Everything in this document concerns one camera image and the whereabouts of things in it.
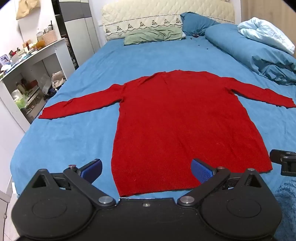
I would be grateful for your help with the blue pillow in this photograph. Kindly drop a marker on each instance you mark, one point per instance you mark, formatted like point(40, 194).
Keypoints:
point(196, 23)

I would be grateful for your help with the grey and white wardrobe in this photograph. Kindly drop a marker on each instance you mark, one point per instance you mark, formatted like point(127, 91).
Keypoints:
point(76, 27)

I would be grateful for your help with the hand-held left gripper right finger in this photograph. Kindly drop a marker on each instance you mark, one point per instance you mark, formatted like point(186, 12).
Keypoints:
point(202, 172)

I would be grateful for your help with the blue shaggy rug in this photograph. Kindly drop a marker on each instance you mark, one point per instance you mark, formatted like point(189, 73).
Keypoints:
point(286, 208)

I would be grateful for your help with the bed with blue sheet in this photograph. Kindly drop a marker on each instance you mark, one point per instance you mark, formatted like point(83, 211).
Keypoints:
point(81, 81)

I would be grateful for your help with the rolled blue duvet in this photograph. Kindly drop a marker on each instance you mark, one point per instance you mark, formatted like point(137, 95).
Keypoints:
point(242, 46)

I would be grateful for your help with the white desk with shelves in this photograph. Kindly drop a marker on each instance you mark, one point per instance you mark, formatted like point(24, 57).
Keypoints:
point(53, 53)

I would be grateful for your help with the green tissue packet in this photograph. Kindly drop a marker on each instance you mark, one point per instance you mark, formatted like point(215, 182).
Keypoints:
point(19, 102)

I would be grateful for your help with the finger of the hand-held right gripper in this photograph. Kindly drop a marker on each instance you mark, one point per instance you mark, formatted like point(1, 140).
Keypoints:
point(286, 163)

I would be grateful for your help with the wicker basket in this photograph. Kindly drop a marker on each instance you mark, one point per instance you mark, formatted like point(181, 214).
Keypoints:
point(49, 37)

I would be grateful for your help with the cream quilted headboard cover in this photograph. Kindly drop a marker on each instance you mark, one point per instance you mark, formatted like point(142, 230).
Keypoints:
point(161, 14)

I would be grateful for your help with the beige hanging cloth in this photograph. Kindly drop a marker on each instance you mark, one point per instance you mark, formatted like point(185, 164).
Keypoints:
point(26, 8)

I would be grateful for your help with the beige cloth bag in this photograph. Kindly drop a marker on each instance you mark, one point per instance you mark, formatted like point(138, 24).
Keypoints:
point(59, 78)

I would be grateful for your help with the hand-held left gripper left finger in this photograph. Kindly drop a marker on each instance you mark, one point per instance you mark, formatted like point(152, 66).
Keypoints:
point(92, 169)

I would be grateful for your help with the green pillow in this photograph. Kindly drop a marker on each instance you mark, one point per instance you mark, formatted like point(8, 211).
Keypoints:
point(150, 34)

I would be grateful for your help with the light blue blanket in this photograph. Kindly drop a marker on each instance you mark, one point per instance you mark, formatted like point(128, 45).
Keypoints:
point(266, 32)

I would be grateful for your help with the red knit sweater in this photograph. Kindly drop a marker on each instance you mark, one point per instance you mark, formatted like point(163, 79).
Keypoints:
point(185, 120)

